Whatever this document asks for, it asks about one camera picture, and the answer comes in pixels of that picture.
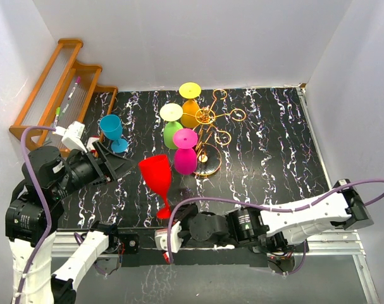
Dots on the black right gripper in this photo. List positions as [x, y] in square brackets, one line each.
[183, 214]

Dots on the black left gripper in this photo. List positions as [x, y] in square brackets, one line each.
[114, 163]

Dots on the blue wine glass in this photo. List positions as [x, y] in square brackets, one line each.
[112, 129]

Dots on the red wine glass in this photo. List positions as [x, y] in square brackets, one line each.
[156, 172]

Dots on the pink wine glass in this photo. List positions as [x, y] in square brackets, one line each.
[185, 158]

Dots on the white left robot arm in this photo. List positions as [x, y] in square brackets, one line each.
[33, 215]

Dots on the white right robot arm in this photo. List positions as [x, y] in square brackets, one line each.
[277, 228]

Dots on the green wine glass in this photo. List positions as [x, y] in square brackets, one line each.
[171, 113]

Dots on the orange wine glass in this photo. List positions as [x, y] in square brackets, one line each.
[190, 91]

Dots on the white red small box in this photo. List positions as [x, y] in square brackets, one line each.
[90, 144]

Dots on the green capped marker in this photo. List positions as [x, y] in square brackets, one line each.
[55, 123]

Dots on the wooden tiered shelf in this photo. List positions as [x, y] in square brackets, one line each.
[54, 85]

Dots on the purple capped marker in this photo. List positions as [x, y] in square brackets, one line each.
[77, 81]

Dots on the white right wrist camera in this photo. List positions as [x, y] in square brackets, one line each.
[162, 240]

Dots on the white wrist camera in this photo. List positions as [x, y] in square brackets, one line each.
[71, 136]
[162, 240]

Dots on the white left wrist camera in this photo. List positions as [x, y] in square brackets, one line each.
[71, 136]

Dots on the gold wire glass rack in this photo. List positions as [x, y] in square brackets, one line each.
[210, 137]

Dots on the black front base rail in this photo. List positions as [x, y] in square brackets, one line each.
[140, 250]

